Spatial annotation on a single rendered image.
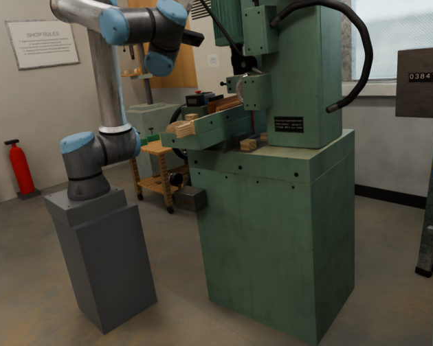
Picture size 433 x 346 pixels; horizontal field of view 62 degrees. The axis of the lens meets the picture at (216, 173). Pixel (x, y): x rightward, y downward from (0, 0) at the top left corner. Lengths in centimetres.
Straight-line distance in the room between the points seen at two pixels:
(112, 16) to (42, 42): 330
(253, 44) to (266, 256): 82
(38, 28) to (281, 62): 330
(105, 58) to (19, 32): 269
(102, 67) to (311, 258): 113
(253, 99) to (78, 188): 86
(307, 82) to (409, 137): 150
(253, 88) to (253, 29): 19
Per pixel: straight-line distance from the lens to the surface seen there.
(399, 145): 275
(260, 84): 131
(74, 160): 165
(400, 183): 283
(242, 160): 139
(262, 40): 128
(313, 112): 132
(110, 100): 165
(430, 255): 207
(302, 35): 131
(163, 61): 114
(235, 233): 156
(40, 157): 430
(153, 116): 374
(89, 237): 165
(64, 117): 434
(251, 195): 142
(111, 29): 103
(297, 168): 127
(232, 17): 150
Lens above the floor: 117
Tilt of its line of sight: 18 degrees down
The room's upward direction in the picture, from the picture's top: 7 degrees counter-clockwise
